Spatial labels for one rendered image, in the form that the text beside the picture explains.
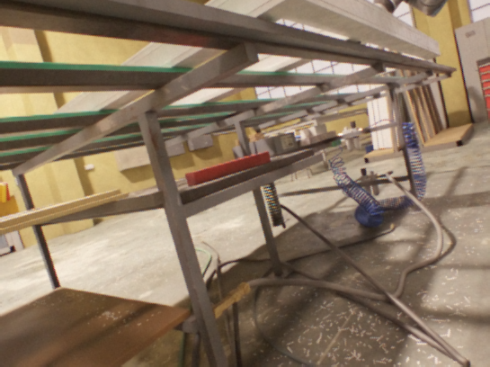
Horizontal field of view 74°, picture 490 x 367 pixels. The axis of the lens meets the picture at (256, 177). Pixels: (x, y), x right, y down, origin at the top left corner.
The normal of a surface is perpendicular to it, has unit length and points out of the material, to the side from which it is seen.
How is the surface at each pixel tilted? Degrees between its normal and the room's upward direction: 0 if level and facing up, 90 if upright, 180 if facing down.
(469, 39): 90
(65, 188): 90
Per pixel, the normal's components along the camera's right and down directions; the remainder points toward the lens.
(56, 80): 0.76, -0.14
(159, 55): -0.59, 0.22
